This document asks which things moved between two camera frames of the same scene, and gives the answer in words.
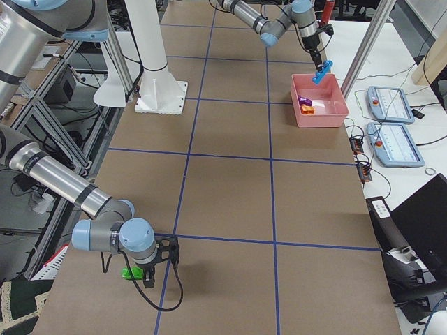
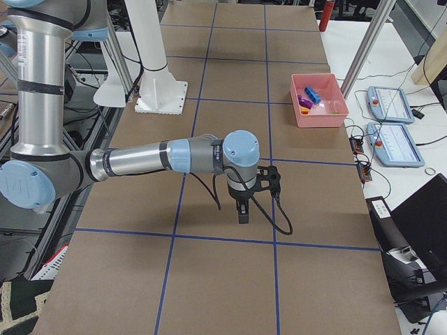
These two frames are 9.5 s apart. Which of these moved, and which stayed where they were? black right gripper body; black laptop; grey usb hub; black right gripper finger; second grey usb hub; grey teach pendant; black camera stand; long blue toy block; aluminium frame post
Moved: black right gripper finger; black right gripper body; long blue toy block
Stayed: grey teach pendant; aluminium frame post; second grey usb hub; black laptop; grey usb hub; black camera stand
